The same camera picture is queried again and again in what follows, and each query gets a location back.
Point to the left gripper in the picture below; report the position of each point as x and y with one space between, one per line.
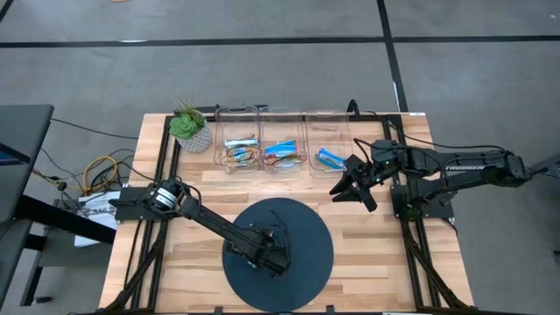
267 256

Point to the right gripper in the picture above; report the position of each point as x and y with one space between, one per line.
365 172

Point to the blue granola bar orange picture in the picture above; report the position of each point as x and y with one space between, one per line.
280 148

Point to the blue and orange granola bar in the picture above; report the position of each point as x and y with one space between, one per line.
240 166

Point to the silver and green granola bar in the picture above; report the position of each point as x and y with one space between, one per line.
240 142

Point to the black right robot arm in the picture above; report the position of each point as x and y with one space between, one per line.
464 168

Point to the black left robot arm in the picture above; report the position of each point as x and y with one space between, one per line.
210 219

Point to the round dark woven placemat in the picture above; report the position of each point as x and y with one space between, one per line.
306 262

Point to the clear plastic bin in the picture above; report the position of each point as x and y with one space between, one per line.
236 122
328 131
282 124

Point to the succulent in triangle-pattern pot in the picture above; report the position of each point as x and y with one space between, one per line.
186 126

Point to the white printed cardboard box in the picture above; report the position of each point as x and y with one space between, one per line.
94 205

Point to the dark side desk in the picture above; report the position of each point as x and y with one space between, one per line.
22 153

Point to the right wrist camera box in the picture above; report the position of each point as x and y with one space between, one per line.
368 203

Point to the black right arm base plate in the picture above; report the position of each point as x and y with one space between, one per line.
437 210

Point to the black aluminium table frame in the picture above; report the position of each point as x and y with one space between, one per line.
170 144

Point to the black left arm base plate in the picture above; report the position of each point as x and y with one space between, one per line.
127 210

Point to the black desk frame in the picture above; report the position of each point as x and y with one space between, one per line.
65 219

